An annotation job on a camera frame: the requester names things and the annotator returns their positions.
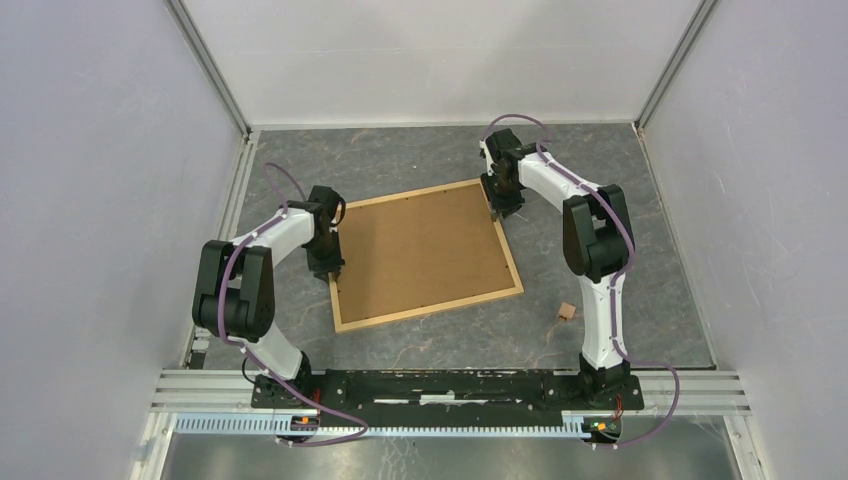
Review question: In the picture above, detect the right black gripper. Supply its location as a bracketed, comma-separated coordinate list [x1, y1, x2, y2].
[482, 170, 526, 220]

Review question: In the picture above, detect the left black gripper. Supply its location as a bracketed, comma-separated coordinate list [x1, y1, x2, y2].
[306, 229, 346, 284]

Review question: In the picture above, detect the brown backing board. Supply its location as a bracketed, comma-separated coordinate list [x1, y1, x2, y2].
[333, 184, 517, 325]

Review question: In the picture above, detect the wooden picture frame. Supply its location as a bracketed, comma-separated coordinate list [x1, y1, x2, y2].
[328, 177, 525, 335]

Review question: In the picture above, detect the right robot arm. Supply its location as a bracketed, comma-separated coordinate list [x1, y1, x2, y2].
[480, 128, 635, 408]

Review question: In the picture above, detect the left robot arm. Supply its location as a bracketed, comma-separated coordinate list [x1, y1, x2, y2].
[191, 186, 346, 408]

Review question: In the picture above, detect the small brown cube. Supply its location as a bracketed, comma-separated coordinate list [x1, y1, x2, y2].
[557, 302, 576, 322]

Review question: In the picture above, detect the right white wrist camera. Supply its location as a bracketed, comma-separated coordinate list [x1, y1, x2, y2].
[479, 135, 497, 177]

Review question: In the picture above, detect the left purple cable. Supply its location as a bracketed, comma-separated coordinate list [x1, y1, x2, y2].
[217, 162, 371, 448]

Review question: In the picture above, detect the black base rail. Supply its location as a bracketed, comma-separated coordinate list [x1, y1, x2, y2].
[251, 370, 645, 431]

